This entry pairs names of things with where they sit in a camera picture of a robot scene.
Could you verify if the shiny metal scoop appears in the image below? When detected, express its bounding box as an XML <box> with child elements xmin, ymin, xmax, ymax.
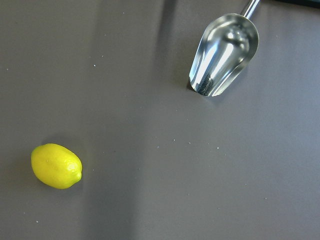
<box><xmin>189</xmin><ymin>0</ymin><xmax>259</xmax><ymax>97</ymax></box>

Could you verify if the yellow lemon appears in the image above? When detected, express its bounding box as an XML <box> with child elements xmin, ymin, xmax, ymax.
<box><xmin>30</xmin><ymin>143</ymin><xmax>83</xmax><ymax>190</ymax></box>

